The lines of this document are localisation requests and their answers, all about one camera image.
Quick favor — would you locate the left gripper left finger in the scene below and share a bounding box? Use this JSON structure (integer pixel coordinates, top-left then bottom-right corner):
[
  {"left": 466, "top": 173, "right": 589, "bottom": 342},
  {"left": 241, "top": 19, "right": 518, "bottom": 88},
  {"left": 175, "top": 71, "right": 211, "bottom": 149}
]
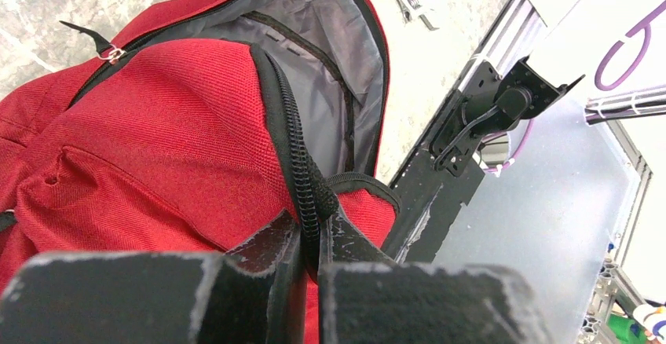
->
[{"left": 1, "top": 213, "right": 302, "bottom": 343}]

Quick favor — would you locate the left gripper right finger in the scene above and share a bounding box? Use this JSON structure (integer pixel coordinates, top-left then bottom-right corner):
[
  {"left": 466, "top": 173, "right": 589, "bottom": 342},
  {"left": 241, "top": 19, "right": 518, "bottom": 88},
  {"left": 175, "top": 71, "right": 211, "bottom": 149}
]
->
[{"left": 318, "top": 211, "right": 552, "bottom": 343}]

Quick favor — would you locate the red backpack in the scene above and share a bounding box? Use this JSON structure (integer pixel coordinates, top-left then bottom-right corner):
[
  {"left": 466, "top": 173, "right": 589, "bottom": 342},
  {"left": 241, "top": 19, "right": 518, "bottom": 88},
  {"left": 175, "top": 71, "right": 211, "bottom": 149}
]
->
[{"left": 1, "top": 0, "right": 400, "bottom": 343}]

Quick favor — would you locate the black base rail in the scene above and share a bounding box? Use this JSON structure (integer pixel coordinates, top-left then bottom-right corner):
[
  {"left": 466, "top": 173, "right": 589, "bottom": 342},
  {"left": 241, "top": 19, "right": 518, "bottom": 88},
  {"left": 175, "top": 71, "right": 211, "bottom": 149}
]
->
[{"left": 382, "top": 57, "right": 576, "bottom": 262}]

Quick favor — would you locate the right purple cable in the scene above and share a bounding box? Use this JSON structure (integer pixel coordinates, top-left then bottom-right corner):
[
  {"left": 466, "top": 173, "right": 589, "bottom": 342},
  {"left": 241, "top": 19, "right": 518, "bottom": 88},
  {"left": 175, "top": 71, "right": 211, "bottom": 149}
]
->
[{"left": 481, "top": 0, "right": 666, "bottom": 176}]

